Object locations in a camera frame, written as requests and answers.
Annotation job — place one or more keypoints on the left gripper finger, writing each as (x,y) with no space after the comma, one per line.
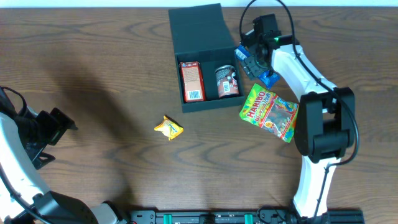
(38,157)
(64,123)

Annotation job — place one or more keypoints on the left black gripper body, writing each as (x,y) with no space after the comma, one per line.
(50,131)

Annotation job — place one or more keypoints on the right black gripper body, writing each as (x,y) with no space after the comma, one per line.
(254,65)

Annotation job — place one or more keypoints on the blue snack bar wrapper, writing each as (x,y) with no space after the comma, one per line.
(254,69)

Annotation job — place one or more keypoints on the small red Pringles can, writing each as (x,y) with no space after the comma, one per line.
(226,81)

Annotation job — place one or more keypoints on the red and white carton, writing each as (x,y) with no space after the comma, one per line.
(193,84)

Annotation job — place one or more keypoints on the small orange yellow snack bag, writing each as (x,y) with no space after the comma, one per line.
(169,128)

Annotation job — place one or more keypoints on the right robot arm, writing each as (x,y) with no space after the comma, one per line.
(297,103)

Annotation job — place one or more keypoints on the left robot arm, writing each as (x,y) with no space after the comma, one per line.
(25,196)

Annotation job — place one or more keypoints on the Haribo gummy worms bag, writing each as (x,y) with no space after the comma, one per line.
(269,111)

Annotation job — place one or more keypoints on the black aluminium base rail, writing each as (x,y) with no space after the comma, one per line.
(263,216)

